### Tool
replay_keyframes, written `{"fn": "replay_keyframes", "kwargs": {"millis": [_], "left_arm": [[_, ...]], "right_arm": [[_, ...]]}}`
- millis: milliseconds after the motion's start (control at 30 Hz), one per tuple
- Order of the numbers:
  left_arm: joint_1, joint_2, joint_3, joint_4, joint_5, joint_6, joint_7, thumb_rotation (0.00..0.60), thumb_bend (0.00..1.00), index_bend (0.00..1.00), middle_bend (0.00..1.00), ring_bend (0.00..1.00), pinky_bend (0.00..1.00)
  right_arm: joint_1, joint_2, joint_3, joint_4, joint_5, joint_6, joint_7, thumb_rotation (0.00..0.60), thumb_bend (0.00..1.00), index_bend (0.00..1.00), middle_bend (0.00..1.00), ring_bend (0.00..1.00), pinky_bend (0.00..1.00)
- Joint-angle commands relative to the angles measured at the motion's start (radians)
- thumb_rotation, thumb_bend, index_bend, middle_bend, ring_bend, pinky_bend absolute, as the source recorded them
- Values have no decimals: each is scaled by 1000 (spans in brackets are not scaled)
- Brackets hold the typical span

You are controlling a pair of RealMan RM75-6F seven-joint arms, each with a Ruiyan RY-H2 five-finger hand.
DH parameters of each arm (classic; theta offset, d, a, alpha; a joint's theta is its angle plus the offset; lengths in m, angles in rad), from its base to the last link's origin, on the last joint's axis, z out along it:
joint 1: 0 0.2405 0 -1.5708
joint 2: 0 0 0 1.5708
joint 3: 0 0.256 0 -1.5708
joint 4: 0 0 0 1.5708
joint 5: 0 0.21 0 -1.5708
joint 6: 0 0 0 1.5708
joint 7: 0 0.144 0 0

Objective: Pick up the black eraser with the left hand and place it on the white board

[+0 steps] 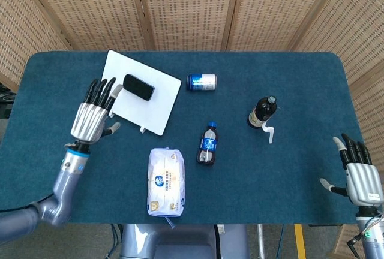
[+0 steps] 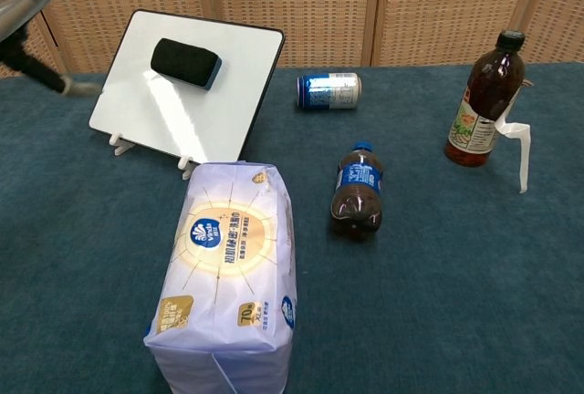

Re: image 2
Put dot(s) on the black felt whiteboard eraser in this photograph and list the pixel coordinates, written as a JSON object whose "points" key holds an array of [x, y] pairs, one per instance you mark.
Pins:
{"points": [[184, 63]]}

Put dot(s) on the white magnetic whiteboard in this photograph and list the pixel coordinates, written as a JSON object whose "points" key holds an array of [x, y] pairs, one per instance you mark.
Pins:
{"points": [[182, 116]]}

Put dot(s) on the tissue paper pack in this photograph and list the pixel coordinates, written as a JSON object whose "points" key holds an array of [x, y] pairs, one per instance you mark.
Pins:
{"points": [[228, 275]]}

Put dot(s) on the woven bamboo folding screen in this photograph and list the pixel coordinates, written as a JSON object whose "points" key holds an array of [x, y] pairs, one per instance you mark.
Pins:
{"points": [[328, 6]]}

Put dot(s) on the blue white drink can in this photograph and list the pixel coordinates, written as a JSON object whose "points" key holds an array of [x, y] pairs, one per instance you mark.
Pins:
{"points": [[330, 91]]}

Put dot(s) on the small cola bottle blue cap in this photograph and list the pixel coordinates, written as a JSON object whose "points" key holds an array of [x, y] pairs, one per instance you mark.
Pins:
{"points": [[358, 193]]}

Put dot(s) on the brown tea bottle black cap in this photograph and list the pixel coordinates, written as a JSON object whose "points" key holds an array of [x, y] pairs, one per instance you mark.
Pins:
{"points": [[488, 93]]}

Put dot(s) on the blue table cloth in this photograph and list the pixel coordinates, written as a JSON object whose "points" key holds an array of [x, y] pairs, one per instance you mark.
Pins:
{"points": [[433, 275]]}

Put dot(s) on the white paper strip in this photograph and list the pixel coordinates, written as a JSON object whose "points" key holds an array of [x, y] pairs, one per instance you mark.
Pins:
{"points": [[524, 157]]}

